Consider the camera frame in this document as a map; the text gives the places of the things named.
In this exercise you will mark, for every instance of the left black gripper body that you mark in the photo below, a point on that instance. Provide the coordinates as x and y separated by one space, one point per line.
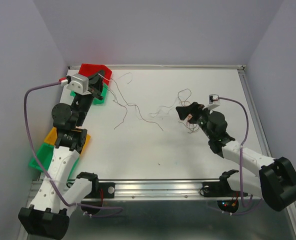
83 106

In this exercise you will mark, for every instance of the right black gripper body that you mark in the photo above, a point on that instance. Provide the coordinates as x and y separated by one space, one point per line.
204 117

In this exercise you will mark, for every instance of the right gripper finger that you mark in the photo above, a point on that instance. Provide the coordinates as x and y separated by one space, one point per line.
184 111
193 119

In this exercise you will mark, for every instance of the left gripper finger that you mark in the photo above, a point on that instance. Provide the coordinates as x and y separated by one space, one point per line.
97 94
95 81

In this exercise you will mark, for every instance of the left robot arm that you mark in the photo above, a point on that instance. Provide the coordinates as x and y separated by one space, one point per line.
48 214

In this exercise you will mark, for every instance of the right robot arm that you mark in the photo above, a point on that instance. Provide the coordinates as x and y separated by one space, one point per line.
271 179

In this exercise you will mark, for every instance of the far green plastic bin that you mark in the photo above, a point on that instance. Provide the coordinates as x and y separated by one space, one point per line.
96 101

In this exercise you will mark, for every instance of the green plastic bin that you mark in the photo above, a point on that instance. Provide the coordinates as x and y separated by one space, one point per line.
44 154
96 101

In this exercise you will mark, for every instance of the red plastic bin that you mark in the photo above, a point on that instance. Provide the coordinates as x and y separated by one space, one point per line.
87 69

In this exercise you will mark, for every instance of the yellow plastic bin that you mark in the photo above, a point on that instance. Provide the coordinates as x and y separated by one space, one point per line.
52 136

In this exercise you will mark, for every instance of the near green plastic bin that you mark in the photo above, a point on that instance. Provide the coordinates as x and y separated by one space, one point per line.
44 154

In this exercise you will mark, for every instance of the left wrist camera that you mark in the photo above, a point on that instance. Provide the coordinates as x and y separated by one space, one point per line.
79 84

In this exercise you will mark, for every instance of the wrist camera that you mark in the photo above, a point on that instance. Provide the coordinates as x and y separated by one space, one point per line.
213 102
79 84

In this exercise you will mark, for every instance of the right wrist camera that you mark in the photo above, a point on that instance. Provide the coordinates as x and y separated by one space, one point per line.
213 102

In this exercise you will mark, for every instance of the aluminium back rail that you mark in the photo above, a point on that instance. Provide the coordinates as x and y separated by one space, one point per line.
174 66

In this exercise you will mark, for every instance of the aluminium rail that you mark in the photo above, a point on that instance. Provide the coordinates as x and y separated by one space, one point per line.
174 66
162 190
258 120

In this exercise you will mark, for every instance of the aluminium right side rail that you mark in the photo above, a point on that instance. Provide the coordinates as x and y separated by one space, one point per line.
258 120

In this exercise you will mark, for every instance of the aluminium front rail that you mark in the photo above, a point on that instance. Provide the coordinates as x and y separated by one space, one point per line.
162 190

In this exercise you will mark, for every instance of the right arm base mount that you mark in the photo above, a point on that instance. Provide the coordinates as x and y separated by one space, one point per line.
228 199

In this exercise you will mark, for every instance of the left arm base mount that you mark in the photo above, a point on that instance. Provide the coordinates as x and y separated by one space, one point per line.
103 190

